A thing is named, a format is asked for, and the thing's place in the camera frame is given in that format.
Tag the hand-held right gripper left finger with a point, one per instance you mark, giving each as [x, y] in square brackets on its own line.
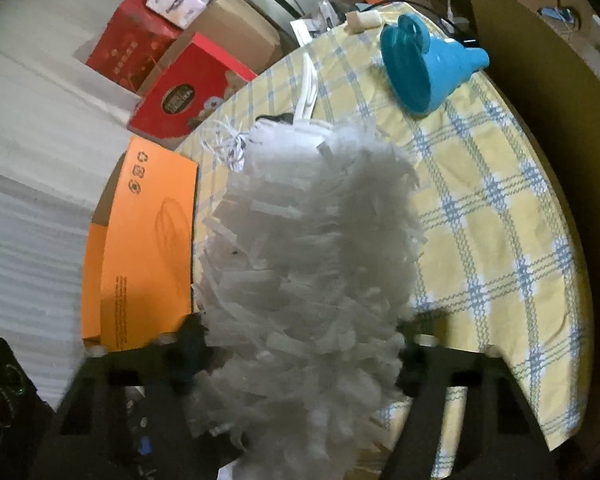
[192, 357]

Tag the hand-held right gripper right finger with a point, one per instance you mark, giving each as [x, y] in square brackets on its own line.
[412, 367]

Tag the orange cardboard box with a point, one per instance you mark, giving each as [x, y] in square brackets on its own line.
[145, 250]

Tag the white fluffy duster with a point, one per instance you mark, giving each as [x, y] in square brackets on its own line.
[315, 260]

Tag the blue silicone funnel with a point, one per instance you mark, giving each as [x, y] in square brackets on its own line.
[420, 70]

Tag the small cream bottle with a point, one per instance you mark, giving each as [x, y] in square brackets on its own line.
[362, 21]

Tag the white curtain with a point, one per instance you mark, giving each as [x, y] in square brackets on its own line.
[35, 240]

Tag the yellow plaid tablecloth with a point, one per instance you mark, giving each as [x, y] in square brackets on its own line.
[495, 210]

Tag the red Collection shopping bag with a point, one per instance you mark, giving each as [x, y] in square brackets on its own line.
[190, 90]

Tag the large brown cardboard panel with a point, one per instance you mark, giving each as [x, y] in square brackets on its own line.
[545, 100]

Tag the plain red box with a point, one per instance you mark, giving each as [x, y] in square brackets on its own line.
[125, 45]

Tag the brown cardboard box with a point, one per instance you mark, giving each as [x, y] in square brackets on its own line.
[245, 35]

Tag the white tissue pack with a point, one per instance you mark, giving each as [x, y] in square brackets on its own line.
[177, 2]

